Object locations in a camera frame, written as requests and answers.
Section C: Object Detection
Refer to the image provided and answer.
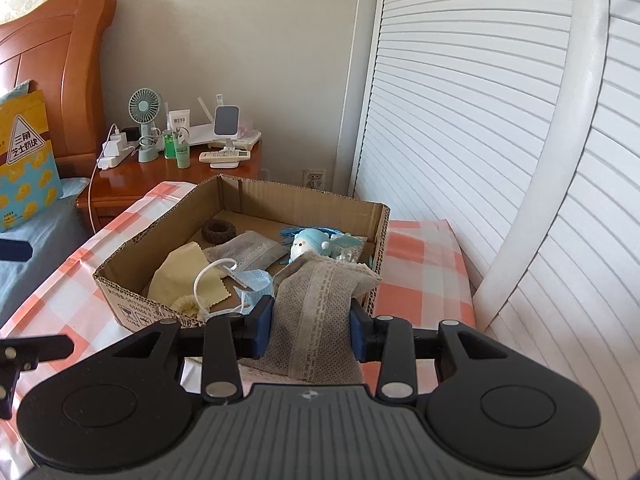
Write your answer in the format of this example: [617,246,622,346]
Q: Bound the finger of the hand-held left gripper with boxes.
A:
[0,335,76,419]

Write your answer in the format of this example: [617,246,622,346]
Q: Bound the yellow printed bag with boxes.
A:
[0,87,64,234]

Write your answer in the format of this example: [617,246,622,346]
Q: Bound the yellow cloth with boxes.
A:
[147,242,234,312]

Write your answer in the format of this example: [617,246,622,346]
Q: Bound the clear plastic packet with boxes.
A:
[331,233,367,264]

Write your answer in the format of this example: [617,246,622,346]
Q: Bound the green bottle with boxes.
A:
[163,130,189,160]

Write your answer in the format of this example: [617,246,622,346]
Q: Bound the white remote control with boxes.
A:
[199,149,251,164]

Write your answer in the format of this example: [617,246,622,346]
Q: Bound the green desk fan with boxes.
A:
[128,89,162,164]

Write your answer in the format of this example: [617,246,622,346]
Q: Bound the white router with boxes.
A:
[187,95,262,147]

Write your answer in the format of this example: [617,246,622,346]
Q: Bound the white louvered door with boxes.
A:
[472,0,640,480]
[347,0,615,335]

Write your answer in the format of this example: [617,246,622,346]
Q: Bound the grey face mask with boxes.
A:
[205,231,284,274]

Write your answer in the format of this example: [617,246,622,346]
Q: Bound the brown hair scrunchie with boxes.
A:
[202,220,237,244]

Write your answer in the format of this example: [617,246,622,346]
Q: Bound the brown cardboard box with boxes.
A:
[93,174,392,333]

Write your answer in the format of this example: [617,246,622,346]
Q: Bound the grey fabric pouch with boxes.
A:
[265,252,384,384]

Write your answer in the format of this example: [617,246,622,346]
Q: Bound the wooden nightstand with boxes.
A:
[75,137,264,234]

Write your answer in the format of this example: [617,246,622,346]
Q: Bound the white cable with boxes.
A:
[87,124,119,234]

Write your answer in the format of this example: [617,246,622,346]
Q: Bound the white power strip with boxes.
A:
[97,132,139,171]

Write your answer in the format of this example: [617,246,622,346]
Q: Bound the wooden headboard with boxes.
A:
[0,0,118,182]

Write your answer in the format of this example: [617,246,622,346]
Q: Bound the yellow hair scrunchie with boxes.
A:
[169,294,209,327]

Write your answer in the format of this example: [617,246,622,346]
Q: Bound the bed with blue sheet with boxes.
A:
[0,177,97,330]

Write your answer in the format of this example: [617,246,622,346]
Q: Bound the blue snowman plush doll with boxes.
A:
[289,228,335,264]

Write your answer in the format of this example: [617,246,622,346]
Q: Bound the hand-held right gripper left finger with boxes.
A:
[107,296,275,404]

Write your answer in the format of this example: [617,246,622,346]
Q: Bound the white phone stand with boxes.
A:
[210,105,242,169]

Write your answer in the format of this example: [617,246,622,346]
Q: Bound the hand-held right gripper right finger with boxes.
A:
[350,304,508,404]

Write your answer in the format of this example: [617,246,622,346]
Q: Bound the orange checked tablecloth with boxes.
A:
[0,180,477,480]

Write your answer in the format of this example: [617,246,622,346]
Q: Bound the dark blue object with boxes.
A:
[0,240,34,264]

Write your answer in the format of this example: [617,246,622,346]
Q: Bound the blue face mask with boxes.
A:
[194,258,275,317]

